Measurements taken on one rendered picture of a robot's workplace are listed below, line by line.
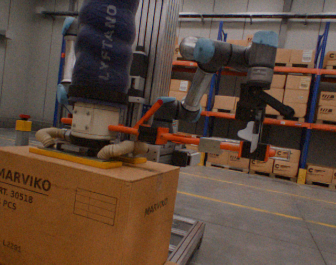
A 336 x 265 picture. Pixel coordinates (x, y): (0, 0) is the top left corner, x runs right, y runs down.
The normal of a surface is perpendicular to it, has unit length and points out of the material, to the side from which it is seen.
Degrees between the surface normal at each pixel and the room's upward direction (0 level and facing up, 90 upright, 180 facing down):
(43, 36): 90
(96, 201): 90
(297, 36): 90
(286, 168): 89
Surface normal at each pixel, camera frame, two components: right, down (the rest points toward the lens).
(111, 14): 0.47, -0.07
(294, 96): -0.33, 0.00
